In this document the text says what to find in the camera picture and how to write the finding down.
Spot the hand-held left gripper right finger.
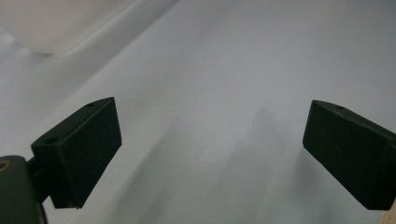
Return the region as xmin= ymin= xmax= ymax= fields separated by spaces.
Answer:
xmin=302 ymin=99 xmax=396 ymax=211

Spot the wooden-edged table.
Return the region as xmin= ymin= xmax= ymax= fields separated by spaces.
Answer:
xmin=377 ymin=199 xmax=396 ymax=224

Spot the clear plastic container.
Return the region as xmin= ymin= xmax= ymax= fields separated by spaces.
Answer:
xmin=0 ymin=0 xmax=181 ymax=58

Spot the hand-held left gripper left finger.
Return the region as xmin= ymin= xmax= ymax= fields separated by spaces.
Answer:
xmin=30 ymin=96 xmax=123 ymax=210

